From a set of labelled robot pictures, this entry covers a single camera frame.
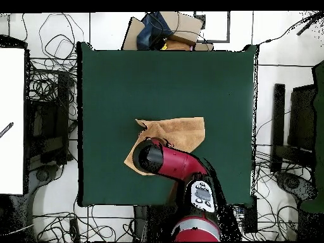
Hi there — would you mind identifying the black equipment rack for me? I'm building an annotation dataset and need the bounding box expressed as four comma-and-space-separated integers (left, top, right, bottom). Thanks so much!
25, 70, 77, 165

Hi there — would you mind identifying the flat cardboard sheet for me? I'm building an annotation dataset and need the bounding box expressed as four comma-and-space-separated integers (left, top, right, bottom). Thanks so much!
121, 16, 146, 51

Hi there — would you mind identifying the black power box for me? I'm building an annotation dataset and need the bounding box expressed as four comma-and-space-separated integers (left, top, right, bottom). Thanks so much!
242, 199, 258, 234

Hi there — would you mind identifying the orange brown cloth item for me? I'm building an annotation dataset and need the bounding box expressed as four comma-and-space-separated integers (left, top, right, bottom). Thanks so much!
164, 39, 193, 51

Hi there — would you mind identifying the black panel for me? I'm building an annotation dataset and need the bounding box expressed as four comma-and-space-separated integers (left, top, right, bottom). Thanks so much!
287, 84, 317, 153

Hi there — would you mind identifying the striped black rod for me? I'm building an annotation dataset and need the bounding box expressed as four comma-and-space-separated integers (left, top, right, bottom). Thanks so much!
0, 121, 15, 139

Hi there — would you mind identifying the large cardboard box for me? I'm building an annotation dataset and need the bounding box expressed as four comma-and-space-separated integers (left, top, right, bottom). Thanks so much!
159, 11, 204, 46

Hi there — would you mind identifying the dark stand foot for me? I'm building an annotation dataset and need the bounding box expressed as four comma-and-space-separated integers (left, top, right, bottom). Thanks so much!
275, 171, 318, 202
29, 164, 61, 184

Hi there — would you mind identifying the blue bag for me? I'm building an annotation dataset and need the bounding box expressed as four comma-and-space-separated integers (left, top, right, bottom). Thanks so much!
136, 11, 173, 51

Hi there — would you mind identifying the dark green table cloth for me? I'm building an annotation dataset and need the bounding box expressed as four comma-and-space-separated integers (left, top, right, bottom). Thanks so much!
77, 41, 259, 208

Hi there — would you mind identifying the black upright bar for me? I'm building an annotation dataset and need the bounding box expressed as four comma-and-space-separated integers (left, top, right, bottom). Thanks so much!
270, 83, 286, 173

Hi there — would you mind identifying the black power strip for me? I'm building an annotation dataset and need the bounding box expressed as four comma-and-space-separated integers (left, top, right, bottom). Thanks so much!
69, 218, 81, 242

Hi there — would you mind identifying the white board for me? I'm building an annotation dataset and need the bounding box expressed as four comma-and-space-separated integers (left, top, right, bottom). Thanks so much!
0, 47, 26, 196

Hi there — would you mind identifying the orange terry towel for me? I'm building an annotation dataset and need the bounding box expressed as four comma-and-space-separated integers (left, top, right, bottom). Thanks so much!
123, 116, 206, 177

